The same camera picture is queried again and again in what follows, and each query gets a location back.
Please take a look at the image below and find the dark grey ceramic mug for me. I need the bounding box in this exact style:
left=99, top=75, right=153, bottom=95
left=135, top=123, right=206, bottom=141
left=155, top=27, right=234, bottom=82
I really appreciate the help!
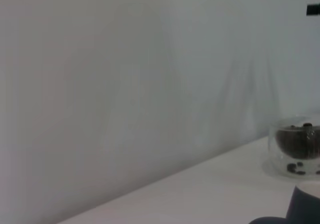
left=248, top=183, right=320, bottom=224

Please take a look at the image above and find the clear double-wall glass cup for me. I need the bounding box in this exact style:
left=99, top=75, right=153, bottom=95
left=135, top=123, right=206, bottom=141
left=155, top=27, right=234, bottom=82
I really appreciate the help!
left=267, top=116, right=320, bottom=177

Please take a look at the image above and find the clear glass saucer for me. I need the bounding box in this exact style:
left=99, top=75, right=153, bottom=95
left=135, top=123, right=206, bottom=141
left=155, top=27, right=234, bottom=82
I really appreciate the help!
left=261, top=156, right=320, bottom=185

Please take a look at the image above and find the black background object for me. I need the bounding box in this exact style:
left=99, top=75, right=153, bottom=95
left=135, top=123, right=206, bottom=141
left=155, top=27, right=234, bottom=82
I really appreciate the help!
left=306, top=3, right=320, bottom=16

